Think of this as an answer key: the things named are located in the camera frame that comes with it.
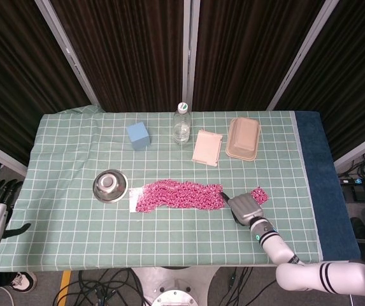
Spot clear plastic water bottle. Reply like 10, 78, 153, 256
172, 101, 192, 145

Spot beige plastic food container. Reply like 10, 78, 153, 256
225, 117, 262, 163

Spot small pink knitted piece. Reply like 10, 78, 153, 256
251, 187, 271, 205

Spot light blue cube block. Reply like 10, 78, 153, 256
126, 121, 152, 151

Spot green checked tablecloth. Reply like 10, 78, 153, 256
0, 105, 325, 272

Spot white square tray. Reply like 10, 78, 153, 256
192, 129, 224, 168

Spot dark brown ribbed partition panel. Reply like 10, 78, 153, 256
50, 0, 189, 113
0, 0, 91, 157
193, 0, 326, 112
276, 0, 365, 161

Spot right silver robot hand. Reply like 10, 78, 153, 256
220, 191, 264, 227

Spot long pink patterned cloth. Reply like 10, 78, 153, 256
128, 180, 228, 214

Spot stainless steel bowl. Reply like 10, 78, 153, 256
92, 170, 129, 204

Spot black and white sneaker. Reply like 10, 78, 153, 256
9, 271, 38, 293

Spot black power strip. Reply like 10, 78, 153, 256
339, 177, 365, 202

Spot black floor cables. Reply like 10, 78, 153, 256
54, 267, 150, 306

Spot grey aluminium partition post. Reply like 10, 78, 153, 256
34, 0, 103, 106
183, 0, 201, 111
266, 0, 345, 111

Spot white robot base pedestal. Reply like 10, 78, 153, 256
131, 266, 222, 306

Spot dark blue table cover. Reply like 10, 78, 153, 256
294, 110, 362, 261

